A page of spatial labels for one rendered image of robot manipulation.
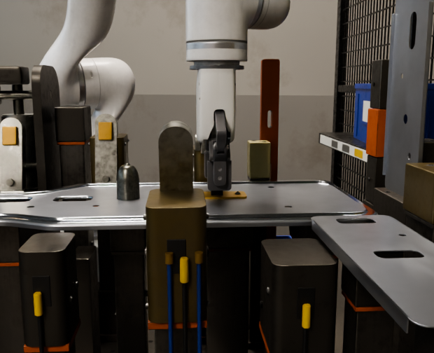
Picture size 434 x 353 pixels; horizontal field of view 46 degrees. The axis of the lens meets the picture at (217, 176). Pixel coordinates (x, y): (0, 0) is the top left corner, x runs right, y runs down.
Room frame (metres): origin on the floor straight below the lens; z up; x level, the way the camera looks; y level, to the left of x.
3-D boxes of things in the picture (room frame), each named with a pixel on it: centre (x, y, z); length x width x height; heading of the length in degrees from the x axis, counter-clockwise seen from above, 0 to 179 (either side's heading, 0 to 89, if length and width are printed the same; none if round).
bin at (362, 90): (1.11, -0.41, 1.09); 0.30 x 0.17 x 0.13; 176
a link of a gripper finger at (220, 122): (0.67, 0.00, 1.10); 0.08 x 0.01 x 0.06; 4
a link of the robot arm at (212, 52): (0.72, 0.00, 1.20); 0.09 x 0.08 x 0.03; 4
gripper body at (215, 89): (0.72, 0.00, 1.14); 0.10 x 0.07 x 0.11; 4
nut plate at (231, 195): (0.72, 0.00, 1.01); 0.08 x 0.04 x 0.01; 94
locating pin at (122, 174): (0.71, 0.13, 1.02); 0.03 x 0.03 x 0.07
